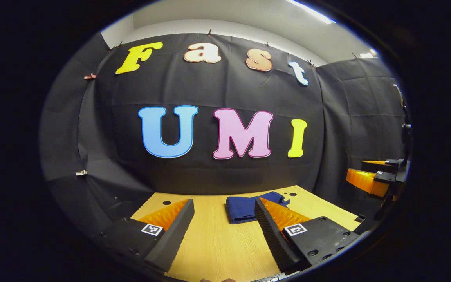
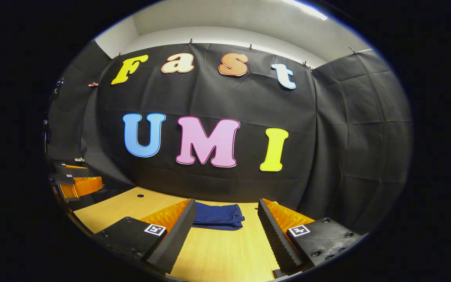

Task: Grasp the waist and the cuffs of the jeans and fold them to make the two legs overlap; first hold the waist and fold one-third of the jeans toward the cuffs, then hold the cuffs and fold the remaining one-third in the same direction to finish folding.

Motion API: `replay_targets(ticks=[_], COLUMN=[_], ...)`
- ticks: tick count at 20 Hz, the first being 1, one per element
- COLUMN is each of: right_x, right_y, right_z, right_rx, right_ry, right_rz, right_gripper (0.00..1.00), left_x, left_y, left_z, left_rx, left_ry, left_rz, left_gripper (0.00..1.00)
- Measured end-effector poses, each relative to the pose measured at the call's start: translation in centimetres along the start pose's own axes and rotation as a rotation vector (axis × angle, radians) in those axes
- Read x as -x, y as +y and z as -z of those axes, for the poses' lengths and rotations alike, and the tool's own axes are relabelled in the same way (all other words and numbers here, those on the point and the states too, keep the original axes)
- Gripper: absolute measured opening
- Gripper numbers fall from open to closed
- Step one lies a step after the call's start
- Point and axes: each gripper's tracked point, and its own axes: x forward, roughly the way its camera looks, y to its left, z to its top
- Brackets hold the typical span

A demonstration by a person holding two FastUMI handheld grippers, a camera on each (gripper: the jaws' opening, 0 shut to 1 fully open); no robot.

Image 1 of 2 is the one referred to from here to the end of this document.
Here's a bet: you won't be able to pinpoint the black backdrop cloth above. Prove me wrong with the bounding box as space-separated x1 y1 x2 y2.
40 31 410 235

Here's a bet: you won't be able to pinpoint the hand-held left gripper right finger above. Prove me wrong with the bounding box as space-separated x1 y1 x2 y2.
254 197 361 275

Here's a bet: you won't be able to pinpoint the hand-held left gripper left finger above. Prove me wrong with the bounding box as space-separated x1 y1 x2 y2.
92 199 195 273

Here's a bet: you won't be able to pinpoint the blue denim jeans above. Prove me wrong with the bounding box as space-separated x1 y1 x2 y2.
225 191 290 224

